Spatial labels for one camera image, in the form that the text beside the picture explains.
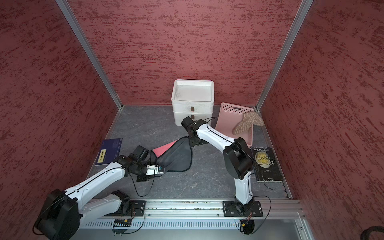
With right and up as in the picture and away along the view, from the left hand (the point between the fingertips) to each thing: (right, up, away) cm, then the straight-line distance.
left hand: (150, 174), depth 83 cm
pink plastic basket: (+53, +34, +32) cm, 70 cm away
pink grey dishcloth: (+13, +8, +9) cm, 18 cm away
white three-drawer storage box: (+25, +45, +8) cm, 52 cm away
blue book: (-31, +11, +12) cm, 35 cm away
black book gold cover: (+69, +3, +4) cm, 69 cm away
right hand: (+28, +16, +7) cm, 33 cm away
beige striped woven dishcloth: (+64, +32, +20) cm, 74 cm away
